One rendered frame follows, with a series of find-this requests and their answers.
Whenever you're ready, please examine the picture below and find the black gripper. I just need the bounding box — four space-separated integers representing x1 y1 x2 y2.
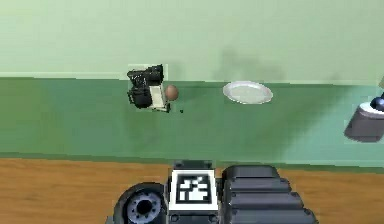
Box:
105 181 170 224

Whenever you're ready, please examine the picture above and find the brown egg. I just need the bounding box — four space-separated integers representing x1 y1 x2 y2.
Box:
164 84 180 101

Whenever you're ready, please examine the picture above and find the white plate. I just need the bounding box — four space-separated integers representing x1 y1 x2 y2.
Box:
222 80 274 105

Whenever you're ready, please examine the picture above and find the green worktop counter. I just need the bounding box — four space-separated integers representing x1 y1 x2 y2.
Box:
0 77 384 174

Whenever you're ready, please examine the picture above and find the black coffee machine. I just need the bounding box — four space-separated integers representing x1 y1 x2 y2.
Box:
126 64 172 114

